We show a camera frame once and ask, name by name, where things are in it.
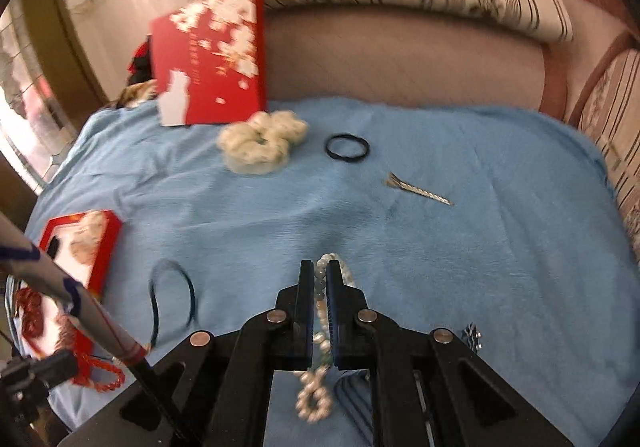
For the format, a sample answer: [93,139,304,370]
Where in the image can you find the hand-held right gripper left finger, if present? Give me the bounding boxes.
[60,259,315,447]

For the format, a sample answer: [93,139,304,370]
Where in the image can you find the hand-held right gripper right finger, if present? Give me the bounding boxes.
[327,259,576,447]

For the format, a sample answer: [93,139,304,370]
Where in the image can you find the grey green bead bracelet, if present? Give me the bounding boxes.
[312,252,357,363]

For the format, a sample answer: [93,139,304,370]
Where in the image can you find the black hair band gold charm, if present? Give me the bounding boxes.
[149,258,197,349]

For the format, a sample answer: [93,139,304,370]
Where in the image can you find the light blue blanket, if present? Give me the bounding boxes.
[25,97,637,447]

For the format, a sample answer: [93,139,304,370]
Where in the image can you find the silver metal hair clip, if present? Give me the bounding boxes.
[384,172,455,207]

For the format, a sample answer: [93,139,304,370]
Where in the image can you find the small silver claw clip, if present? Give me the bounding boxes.
[462,322,484,354]

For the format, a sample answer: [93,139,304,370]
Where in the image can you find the plain white scrunchie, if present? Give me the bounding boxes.
[217,110,310,175]

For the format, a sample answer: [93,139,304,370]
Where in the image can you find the brown sofa cushion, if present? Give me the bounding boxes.
[264,6,547,112]

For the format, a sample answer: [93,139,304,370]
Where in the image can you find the red floral box lid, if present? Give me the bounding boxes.
[150,0,268,127]

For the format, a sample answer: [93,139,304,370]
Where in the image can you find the beige striped cloth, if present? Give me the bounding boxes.
[111,80,162,109]

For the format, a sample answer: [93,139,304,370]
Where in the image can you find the dark red black clothes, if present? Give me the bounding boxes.
[125,40,157,84]

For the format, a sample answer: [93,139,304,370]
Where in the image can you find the patterned glass door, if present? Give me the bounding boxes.
[0,0,81,193]

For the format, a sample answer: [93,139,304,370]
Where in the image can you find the striped floral seat cushion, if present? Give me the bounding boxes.
[570,47,640,273]

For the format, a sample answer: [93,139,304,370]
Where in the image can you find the thin black hair tie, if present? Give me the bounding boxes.
[324,133,372,161]

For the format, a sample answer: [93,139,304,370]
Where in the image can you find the brown wooden door frame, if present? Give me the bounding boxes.
[42,0,113,105]

